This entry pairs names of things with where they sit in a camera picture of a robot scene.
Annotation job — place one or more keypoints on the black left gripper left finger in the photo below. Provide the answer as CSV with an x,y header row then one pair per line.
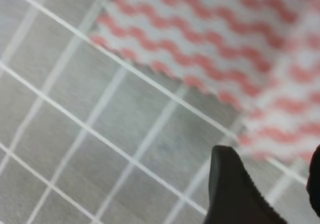
x,y
233,196

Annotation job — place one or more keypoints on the pink white wavy towel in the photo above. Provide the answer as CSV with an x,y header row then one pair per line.
x,y
261,56

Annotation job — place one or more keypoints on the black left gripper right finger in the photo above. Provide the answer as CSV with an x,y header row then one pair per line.
x,y
313,181

